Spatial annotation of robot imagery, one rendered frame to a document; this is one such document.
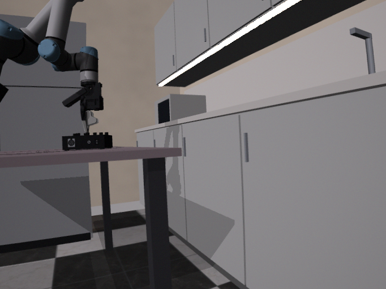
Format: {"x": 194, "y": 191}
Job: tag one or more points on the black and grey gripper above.
{"x": 92, "y": 100}

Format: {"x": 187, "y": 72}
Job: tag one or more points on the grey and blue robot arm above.
{"x": 45, "y": 36}

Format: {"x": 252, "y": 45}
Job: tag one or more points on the black lighting desk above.
{"x": 87, "y": 141}

